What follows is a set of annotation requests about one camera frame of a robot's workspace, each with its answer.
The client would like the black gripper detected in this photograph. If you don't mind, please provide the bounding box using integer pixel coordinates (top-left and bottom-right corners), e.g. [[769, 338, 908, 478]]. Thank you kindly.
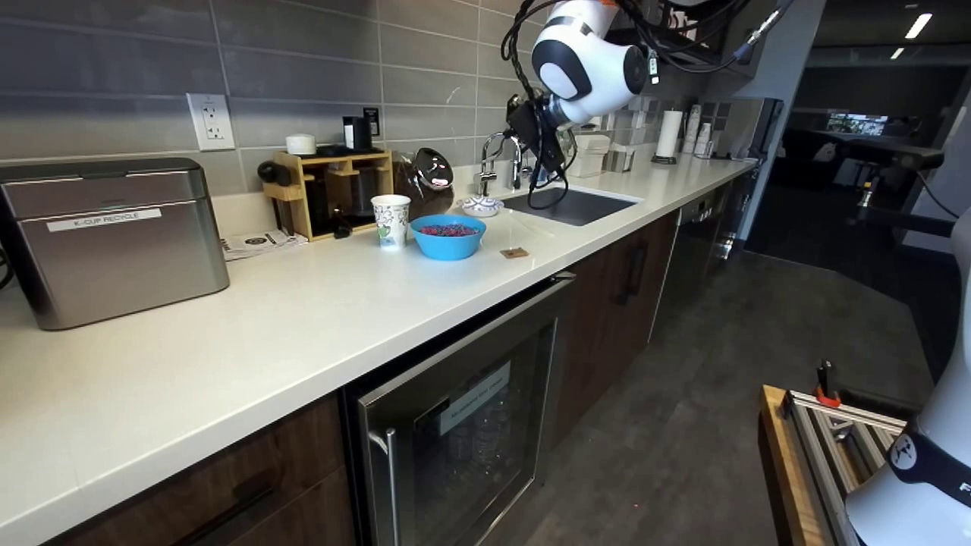
[[500, 90, 571, 187]]

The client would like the silver toaster oven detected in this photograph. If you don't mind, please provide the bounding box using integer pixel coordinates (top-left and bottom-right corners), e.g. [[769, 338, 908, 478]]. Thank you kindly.
[[0, 154, 235, 333]]

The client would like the white wall outlet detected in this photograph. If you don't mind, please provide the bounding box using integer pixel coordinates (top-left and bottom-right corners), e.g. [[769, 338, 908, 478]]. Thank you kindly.
[[185, 90, 237, 151]]

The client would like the white paper cup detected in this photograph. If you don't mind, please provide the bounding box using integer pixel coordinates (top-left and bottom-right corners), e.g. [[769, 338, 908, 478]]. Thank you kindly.
[[367, 190, 412, 252]]

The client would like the steel undermount sink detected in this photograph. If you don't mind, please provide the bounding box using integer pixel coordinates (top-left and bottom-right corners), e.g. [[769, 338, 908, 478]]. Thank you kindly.
[[500, 185, 637, 226]]

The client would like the white flat packet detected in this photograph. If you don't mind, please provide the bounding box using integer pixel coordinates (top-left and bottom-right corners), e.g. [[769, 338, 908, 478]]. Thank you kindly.
[[225, 226, 299, 260]]

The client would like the white soap bottle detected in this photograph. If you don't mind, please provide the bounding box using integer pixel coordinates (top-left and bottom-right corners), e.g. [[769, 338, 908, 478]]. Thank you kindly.
[[683, 100, 708, 160]]

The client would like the red black clamp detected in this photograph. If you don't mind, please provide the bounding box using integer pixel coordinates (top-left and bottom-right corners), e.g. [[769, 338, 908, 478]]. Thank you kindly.
[[813, 359, 845, 412]]

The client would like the blue patterned plate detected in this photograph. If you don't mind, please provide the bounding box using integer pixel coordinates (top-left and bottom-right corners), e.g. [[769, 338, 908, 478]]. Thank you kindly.
[[460, 194, 507, 221]]

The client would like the dark steel rice cooker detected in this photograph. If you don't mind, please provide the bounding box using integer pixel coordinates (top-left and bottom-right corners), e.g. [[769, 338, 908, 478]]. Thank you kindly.
[[393, 146, 460, 221]]

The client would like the undercounter glass door fridge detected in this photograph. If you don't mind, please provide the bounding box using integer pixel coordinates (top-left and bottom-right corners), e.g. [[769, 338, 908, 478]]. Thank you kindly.
[[345, 271, 581, 546]]

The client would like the wooden countertop organizer rack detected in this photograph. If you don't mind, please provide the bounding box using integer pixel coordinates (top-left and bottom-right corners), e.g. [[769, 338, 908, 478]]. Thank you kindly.
[[259, 149, 401, 243]]

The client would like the dark wood sink cabinet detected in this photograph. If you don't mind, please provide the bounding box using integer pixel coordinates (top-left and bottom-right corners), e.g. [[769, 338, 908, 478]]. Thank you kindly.
[[549, 210, 683, 448]]

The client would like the chrome faucet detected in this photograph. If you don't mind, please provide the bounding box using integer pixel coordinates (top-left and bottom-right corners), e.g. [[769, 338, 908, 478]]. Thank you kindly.
[[473, 131, 534, 200]]

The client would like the dark background desk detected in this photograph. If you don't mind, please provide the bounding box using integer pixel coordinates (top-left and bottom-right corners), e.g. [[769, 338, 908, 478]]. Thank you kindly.
[[784, 103, 953, 194]]

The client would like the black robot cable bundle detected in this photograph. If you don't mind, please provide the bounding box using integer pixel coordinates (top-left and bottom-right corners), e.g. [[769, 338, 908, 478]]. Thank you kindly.
[[505, 0, 775, 213]]

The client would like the blue bowl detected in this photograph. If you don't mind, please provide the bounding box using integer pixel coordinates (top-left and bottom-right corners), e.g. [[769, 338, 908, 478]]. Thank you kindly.
[[408, 213, 489, 263]]

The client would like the black cylinder canister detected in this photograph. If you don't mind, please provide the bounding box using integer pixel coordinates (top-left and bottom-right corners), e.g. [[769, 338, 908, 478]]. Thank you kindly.
[[341, 103, 383, 154]]

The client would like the wooden tool cart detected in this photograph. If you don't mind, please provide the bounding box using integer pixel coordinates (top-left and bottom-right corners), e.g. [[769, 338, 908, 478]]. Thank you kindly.
[[755, 383, 910, 546]]

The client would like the black dishwasher front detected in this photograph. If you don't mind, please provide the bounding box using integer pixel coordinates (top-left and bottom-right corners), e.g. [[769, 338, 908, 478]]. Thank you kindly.
[[657, 180, 755, 346]]

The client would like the dark wood drawer cabinet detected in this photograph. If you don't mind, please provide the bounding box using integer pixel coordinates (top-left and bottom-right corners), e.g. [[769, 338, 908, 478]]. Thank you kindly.
[[43, 390, 358, 546]]

